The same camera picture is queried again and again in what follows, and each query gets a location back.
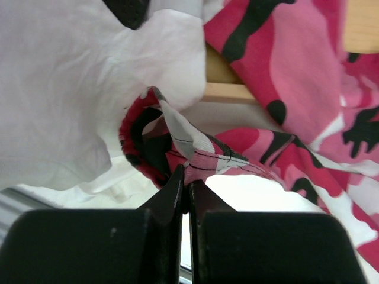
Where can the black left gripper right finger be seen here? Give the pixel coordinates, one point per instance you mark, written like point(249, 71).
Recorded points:
point(266, 247)

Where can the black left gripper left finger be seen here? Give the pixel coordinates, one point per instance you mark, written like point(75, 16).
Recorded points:
point(140, 245)

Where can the pink camouflage trousers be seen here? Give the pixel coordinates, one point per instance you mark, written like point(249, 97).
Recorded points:
point(289, 54)

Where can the white printed t-shirt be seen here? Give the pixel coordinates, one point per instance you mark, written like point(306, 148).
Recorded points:
point(71, 69)

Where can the wooden clothes rack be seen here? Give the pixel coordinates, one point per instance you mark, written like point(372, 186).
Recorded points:
point(360, 35)

